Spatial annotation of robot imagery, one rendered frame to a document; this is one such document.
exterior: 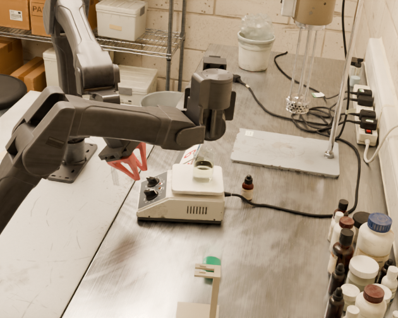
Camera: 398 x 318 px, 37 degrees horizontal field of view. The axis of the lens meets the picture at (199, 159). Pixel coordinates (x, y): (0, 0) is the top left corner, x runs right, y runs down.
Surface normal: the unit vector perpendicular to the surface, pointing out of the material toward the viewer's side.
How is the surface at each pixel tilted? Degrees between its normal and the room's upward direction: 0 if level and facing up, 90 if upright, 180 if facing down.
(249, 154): 0
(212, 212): 90
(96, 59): 23
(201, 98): 90
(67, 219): 0
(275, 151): 0
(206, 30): 90
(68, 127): 90
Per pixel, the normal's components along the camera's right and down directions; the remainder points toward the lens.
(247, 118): 0.07, -0.87
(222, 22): -0.18, 0.48
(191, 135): 0.44, 0.48
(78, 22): 0.23, -0.61
